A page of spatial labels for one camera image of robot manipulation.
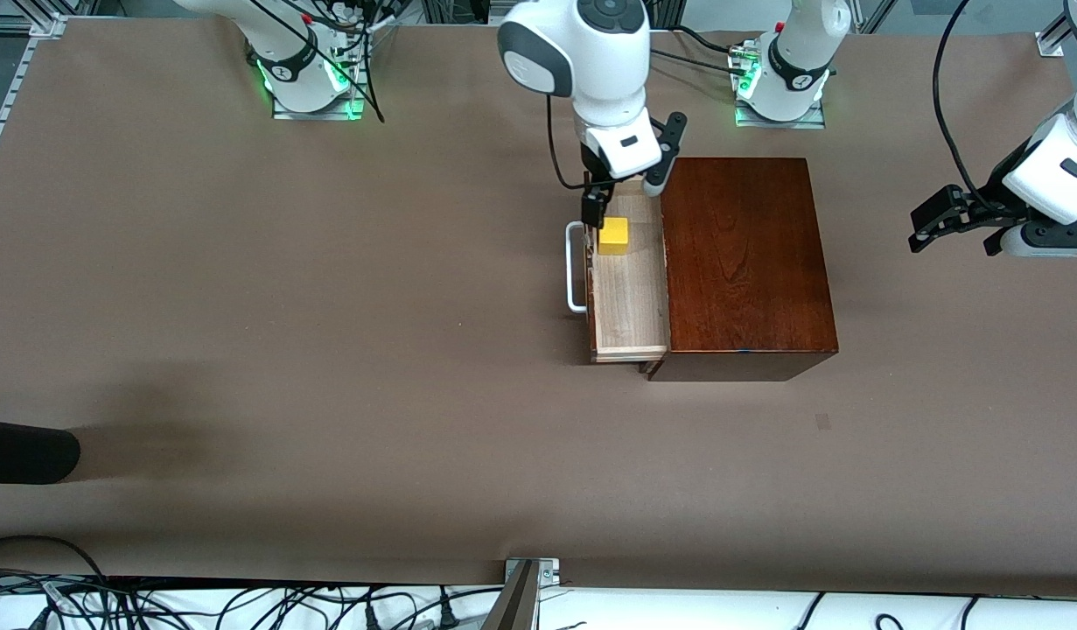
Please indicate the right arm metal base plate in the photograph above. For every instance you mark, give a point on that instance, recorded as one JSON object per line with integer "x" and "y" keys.
{"x": 328, "y": 115}

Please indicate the aluminium frame rail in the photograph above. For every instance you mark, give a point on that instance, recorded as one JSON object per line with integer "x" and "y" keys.
{"x": 13, "y": 79}

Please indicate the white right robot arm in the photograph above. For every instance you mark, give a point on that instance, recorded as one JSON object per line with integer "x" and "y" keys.
{"x": 582, "y": 52}

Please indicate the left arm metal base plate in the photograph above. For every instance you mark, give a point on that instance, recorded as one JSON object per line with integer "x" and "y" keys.
{"x": 783, "y": 124}

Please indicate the yellow wooden block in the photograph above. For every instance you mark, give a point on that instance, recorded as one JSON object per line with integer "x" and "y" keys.
{"x": 613, "y": 238}

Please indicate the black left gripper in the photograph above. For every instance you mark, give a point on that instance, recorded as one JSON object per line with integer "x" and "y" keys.
{"x": 989, "y": 198}

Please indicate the small clear tape patch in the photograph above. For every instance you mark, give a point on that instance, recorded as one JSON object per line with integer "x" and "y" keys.
{"x": 822, "y": 422}

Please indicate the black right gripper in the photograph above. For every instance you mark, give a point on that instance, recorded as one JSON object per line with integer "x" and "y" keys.
{"x": 593, "y": 169}

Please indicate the aluminium camera post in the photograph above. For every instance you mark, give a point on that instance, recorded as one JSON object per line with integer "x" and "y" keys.
{"x": 514, "y": 604}

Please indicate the aluminium frame structure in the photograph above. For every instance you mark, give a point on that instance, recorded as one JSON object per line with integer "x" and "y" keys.
{"x": 459, "y": 10}

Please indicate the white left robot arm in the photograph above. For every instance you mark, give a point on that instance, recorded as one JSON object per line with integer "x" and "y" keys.
{"x": 796, "y": 52}

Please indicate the small metal corner bracket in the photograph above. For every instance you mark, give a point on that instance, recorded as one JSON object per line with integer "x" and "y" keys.
{"x": 547, "y": 573}

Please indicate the dark red wooden cabinet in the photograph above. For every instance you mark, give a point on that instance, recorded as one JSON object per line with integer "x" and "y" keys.
{"x": 748, "y": 262}

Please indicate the aluminium corner profile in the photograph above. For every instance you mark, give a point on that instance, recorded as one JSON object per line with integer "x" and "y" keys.
{"x": 1054, "y": 39}

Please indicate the black cylindrical object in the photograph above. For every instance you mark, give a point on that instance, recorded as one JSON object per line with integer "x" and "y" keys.
{"x": 22, "y": 451}

